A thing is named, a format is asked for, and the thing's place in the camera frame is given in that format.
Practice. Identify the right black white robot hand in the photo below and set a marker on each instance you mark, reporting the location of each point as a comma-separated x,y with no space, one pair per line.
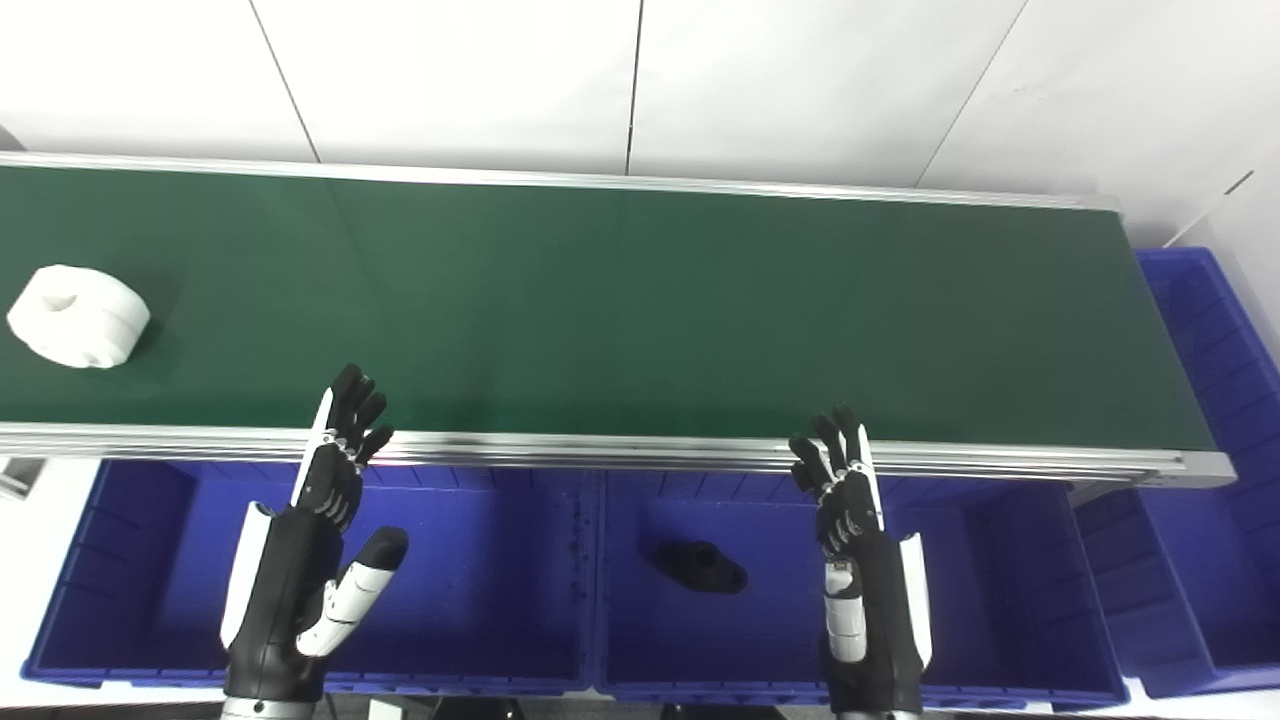
868,600

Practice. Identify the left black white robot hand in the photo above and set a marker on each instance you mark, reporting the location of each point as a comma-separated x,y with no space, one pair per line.
285,580

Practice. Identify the white round plastic part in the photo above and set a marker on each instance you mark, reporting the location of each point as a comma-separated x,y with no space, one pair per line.
80,318

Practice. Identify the blue plastic bin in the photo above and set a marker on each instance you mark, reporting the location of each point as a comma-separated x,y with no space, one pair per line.
1220,450
1000,590
480,580

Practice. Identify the black plastic part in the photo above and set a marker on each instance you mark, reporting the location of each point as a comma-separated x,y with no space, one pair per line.
700,566

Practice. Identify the aluminium conveyor support leg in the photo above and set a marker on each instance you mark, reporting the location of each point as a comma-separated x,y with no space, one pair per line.
15,478

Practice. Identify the green conveyor belt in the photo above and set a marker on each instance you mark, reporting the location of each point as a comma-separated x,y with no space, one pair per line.
640,310

